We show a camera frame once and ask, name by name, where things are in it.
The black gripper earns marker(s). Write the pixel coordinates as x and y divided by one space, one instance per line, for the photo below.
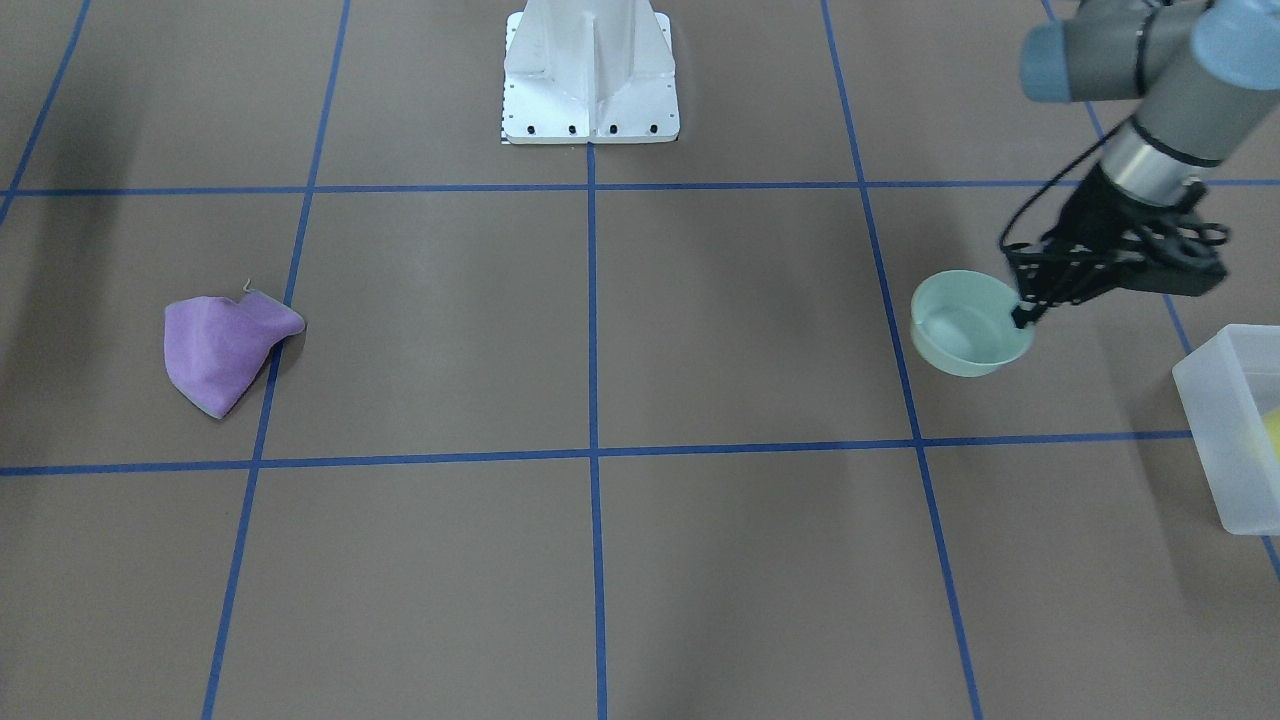
1097 214

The mint green bowl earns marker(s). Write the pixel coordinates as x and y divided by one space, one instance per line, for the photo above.
961 323

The purple microfiber cloth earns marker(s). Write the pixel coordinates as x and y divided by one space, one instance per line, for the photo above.
215 346

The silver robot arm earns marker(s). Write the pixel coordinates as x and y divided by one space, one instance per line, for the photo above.
1203 76

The clear plastic bin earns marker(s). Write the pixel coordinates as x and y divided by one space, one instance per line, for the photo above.
1228 387

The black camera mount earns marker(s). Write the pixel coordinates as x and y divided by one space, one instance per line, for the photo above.
1176 255

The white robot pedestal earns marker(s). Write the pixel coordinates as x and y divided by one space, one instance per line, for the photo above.
579 72

